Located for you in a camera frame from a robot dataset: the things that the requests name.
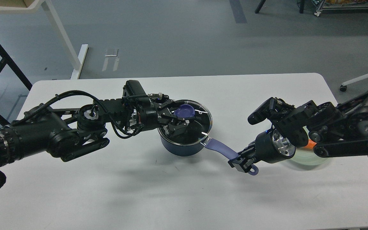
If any white desk frame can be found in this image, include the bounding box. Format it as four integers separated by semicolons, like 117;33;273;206
0;0;89;80

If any glass lid purple knob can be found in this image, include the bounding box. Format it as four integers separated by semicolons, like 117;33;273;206
157;100;213;147

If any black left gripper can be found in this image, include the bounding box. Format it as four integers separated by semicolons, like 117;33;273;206
130;93;196;137

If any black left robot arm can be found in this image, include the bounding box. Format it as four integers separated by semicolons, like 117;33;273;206
0;80;196;188

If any black stand leg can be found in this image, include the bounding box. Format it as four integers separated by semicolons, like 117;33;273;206
254;0;306;14

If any orange toy carrot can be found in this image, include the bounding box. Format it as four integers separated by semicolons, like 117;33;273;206
305;140;317;150

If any white office chair base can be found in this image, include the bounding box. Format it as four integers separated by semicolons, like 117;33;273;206
339;73;368;92

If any pale green glass plate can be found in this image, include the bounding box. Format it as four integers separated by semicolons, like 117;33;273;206
289;149;329;166

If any metal wheeled cart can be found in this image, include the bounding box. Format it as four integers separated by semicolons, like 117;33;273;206
314;0;368;17

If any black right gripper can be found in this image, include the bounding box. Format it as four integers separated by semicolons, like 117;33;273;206
228;128;296;173

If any dark blue saucepan purple handle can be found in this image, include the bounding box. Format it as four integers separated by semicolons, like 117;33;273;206
158;100;259;176

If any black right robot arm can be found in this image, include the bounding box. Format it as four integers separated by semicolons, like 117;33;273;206
228;91;368;176

